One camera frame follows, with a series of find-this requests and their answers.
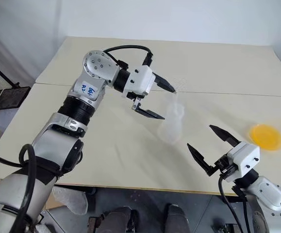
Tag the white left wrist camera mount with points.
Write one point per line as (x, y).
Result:
(140, 80)

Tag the crumpled clear plastic bag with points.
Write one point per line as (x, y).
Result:
(71, 199)

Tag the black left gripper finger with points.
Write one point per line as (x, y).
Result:
(148, 112)
(165, 83)

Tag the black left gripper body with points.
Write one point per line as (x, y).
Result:
(136, 101)

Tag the dark rounded shape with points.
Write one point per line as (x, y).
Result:
(176, 218)
(118, 218)

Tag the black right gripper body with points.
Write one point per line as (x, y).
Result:
(225, 166)

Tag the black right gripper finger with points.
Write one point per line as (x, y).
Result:
(201, 159)
(225, 136)

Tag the black stand base plate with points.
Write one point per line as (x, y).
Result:
(9, 97)

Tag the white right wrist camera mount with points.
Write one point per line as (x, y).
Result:
(247, 157)

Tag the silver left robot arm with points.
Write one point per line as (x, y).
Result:
(57, 136)

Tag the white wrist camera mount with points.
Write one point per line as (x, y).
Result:
(247, 157)
(140, 80)

